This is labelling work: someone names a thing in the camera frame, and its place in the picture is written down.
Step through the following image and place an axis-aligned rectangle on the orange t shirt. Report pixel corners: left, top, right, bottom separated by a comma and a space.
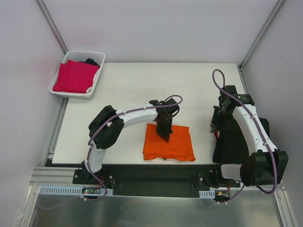
143, 123, 196, 162

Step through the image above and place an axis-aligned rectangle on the black t shirt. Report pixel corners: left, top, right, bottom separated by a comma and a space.
212, 117, 270, 166

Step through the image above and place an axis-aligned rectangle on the white plastic basket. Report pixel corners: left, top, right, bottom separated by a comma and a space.
49, 50, 106, 99

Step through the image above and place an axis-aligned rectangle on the pink t shirt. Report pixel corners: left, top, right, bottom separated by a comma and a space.
52, 60, 100, 94

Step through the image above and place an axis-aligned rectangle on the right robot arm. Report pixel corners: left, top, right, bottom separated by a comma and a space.
210, 85, 288, 187

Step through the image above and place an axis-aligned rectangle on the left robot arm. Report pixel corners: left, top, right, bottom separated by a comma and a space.
81, 96, 183, 184

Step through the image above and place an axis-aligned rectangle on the red t shirt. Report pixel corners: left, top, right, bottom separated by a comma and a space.
214, 131, 219, 140

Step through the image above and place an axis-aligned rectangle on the dark navy t shirt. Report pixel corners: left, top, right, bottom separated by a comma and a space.
84, 58, 100, 67

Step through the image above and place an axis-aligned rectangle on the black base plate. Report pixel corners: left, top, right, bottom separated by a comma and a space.
72, 164, 240, 198

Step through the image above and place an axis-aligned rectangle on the right white cable duct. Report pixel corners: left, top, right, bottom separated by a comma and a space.
199, 190, 215, 199

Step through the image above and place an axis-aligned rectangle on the white cable duct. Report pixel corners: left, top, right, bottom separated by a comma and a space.
39, 186, 105, 196
199, 190, 215, 199

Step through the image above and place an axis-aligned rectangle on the right aluminium frame post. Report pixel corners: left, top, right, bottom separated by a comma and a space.
238, 0, 286, 71

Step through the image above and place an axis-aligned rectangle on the aluminium frame post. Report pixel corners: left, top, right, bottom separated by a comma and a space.
35, 0, 68, 54
238, 0, 286, 71

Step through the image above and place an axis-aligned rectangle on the left white cable duct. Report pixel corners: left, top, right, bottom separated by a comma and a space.
39, 186, 105, 196

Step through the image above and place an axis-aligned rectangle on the left aluminium frame post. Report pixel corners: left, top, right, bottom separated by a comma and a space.
35, 0, 68, 54

